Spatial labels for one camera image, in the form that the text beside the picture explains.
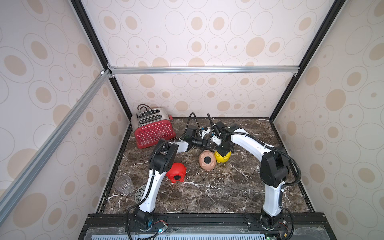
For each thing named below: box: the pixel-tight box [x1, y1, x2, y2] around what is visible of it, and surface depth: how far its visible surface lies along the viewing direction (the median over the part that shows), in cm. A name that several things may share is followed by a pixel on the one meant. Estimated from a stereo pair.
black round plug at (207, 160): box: [204, 156, 212, 164], surface depth 89 cm
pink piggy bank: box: [199, 150, 217, 172], surface depth 89 cm
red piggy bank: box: [166, 162, 187, 184], surface depth 85 cm
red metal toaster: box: [131, 104, 176, 149], surface depth 98 cm
